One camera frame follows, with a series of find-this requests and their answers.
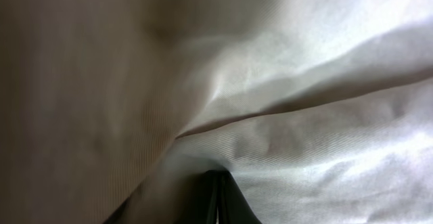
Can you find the beige shorts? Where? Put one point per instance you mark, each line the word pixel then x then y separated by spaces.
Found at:
pixel 112 110

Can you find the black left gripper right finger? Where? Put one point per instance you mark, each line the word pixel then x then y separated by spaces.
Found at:
pixel 232 205

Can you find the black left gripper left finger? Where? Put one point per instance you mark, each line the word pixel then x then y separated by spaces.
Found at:
pixel 203 200

